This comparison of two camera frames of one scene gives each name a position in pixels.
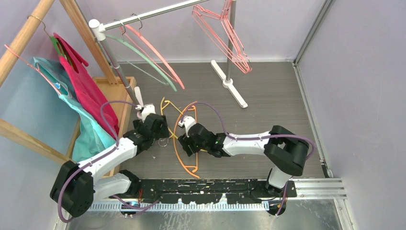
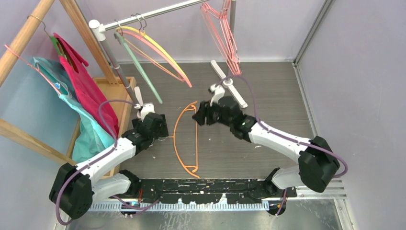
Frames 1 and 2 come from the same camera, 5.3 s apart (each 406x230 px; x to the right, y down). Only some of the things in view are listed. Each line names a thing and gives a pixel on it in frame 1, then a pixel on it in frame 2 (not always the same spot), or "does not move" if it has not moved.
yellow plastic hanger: (163, 104) → (141, 33)
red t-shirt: (84, 84) does not move
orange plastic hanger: (194, 104) does not move
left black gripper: (162, 132) does not move
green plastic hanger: (58, 47) does not move
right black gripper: (185, 141) → (204, 111)
